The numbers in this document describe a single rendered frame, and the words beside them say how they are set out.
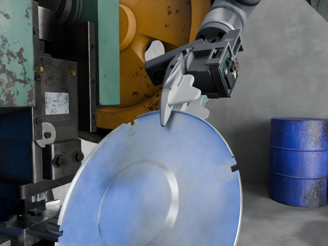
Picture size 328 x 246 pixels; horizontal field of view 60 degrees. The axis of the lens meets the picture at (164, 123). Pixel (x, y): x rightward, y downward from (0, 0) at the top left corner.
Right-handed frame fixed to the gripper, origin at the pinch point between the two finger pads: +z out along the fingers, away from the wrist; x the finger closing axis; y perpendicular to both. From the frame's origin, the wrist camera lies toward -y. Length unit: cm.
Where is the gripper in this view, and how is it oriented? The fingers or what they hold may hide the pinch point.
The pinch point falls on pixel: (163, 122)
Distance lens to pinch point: 42.3
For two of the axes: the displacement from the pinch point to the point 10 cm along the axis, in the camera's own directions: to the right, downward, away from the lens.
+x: 3.9, 6.6, 6.4
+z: -3.9, 7.5, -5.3
